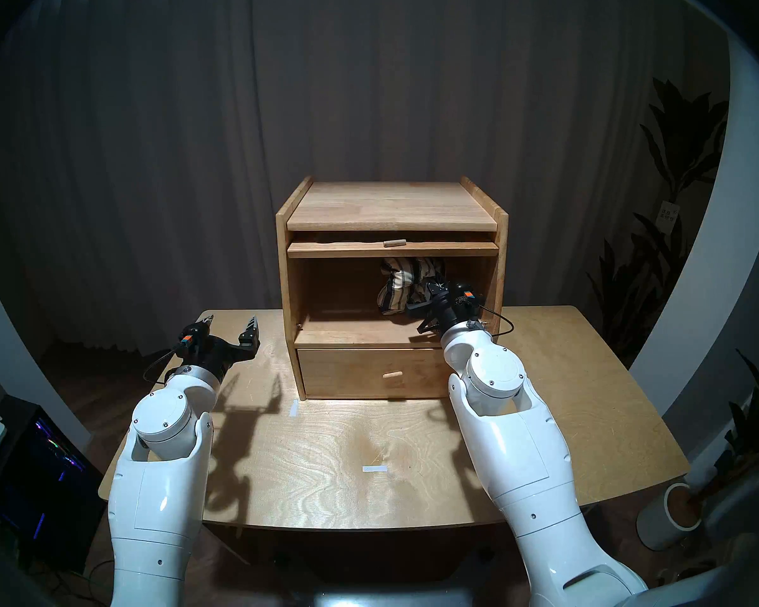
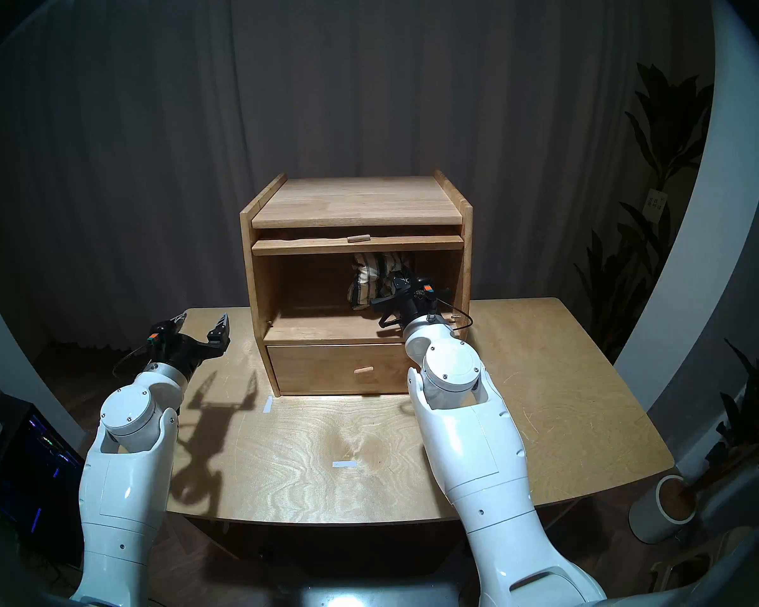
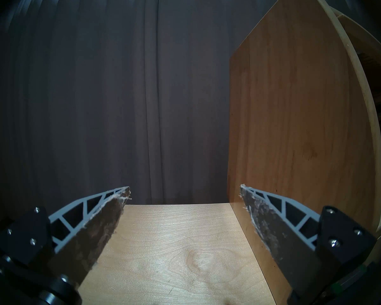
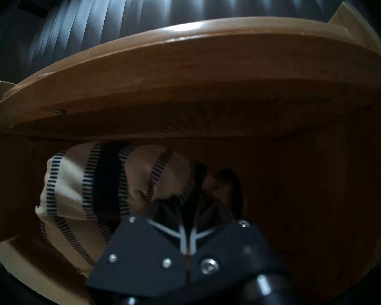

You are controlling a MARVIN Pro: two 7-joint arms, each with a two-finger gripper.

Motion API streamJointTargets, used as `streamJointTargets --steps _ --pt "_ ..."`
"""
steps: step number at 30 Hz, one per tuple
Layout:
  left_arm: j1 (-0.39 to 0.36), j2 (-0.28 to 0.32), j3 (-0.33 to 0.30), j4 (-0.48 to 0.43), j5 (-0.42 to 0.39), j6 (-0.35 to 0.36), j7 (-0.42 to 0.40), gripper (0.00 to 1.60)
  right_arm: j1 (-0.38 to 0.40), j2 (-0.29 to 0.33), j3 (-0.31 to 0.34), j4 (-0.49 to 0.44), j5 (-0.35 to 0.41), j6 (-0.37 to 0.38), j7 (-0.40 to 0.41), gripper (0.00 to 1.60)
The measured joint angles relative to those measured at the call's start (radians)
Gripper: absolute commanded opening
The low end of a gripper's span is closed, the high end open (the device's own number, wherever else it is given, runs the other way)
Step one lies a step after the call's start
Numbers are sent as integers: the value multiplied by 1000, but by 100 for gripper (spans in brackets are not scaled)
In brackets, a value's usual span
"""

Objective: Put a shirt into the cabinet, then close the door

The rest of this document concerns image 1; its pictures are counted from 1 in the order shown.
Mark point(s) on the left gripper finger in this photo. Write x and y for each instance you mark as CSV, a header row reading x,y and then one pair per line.
x,y
250,343
204,324

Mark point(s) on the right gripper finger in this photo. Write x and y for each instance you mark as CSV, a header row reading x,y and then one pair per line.
x,y
424,308
435,288

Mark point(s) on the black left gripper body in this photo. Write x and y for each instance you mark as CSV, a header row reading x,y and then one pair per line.
x,y
205,353

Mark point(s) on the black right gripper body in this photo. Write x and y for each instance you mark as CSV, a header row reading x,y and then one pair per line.
x,y
458,302

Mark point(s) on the striped cream and black shirt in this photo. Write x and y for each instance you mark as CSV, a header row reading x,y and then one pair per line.
x,y
401,283

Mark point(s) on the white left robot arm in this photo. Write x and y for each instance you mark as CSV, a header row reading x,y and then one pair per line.
x,y
158,485

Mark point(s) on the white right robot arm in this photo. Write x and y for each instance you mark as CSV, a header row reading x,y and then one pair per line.
x,y
518,454

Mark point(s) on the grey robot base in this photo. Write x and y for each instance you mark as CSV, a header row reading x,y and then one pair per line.
x,y
386,599

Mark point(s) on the wooden cabinet drawer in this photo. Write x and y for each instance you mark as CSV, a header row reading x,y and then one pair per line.
x,y
341,372

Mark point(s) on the wooden cabinet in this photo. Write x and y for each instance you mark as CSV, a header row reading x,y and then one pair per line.
x,y
392,204

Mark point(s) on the grey curtain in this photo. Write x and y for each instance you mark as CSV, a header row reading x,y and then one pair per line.
x,y
164,138

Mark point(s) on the black computer tower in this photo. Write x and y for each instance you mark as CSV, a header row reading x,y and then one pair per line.
x,y
44,479

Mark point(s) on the white plant tag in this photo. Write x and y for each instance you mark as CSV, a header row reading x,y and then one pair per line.
x,y
668,214

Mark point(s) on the tall dark leafy plant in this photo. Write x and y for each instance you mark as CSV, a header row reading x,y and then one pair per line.
x,y
683,144

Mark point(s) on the white plant pot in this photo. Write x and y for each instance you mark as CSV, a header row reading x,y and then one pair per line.
x,y
654,523

